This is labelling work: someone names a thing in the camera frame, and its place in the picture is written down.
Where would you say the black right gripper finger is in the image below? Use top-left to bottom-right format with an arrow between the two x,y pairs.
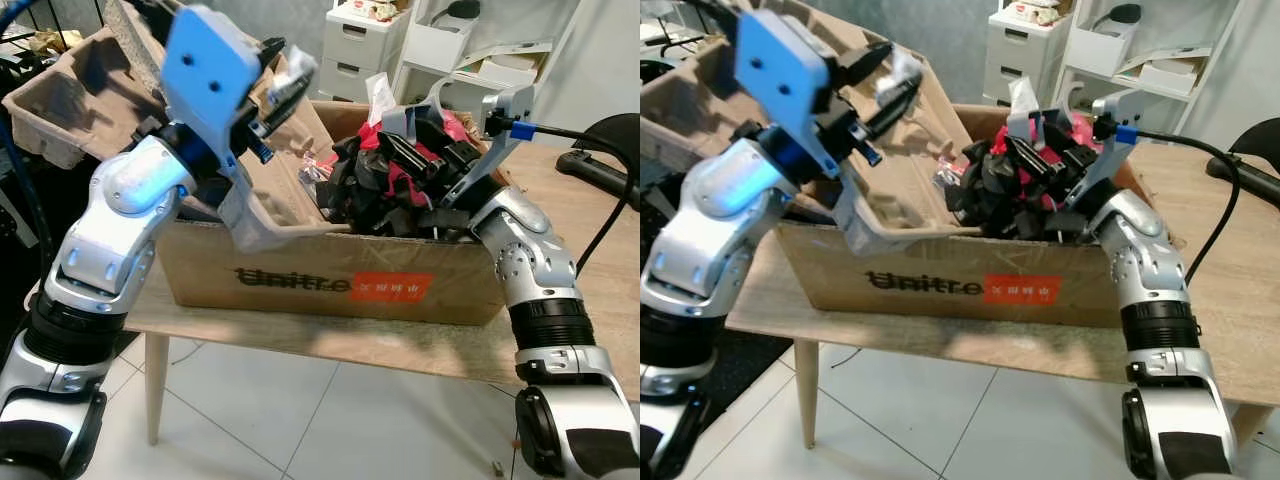
1012,135 -> 1063,176
383,133 -> 441,173
425,108 -> 479,161
1050,112 -> 1099,161

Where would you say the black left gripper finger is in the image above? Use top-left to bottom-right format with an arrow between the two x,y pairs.
258,82 -> 311,136
255,38 -> 293,79
838,42 -> 893,89
862,82 -> 919,141

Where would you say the white trash piece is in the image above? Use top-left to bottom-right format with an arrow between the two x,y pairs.
283,45 -> 320,100
880,48 -> 924,102

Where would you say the black trash pile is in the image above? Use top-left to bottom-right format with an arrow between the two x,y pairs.
945,118 -> 1133,243
320,110 -> 503,243

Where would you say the red plastic bag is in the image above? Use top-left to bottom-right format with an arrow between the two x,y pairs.
355,110 -> 473,203
985,110 -> 1098,193

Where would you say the white plastic wrapper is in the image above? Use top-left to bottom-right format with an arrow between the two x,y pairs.
1005,78 -> 1042,137
365,72 -> 402,127

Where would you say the white drawer cabinet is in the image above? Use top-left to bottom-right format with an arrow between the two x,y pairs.
322,5 -> 407,102
985,8 -> 1067,107

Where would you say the white storage box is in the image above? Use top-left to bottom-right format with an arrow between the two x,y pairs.
1067,18 -> 1142,77
405,15 -> 482,72

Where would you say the white shelf unit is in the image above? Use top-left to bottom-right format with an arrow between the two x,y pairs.
1060,0 -> 1253,128
395,0 -> 583,123

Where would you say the small moulded pulp tray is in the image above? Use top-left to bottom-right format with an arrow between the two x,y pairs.
0,26 -> 129,171
640,40 -> 743,177

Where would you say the Unitree printed cardboard box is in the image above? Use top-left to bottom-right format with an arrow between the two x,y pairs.
155,95 -> 513,327
775,100 -> 1183,331

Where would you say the black chair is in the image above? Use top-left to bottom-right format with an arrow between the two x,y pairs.
1205,117 -> 1280,212
555,113 -> 641,212

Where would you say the light wooden table leg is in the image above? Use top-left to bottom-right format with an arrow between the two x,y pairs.
143,332 -> 172,447
794,340 -> 822,449

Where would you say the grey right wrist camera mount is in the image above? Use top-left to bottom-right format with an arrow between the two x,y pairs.
1076,88 -> 1152,214
440,85 -> 537,217

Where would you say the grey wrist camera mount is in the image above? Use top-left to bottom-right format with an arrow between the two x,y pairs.
1076,88 -> 1152,214
440,85 -> 537,217
160,5 -> 264,169
735,8 -> 834,173

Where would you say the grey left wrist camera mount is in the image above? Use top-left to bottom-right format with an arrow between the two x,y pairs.
735,8 -> 834,173
160,5 -> 264,169

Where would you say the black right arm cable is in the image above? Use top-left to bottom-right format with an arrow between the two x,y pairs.
510,120 -> 641,277
1112,122 -> 1247,289

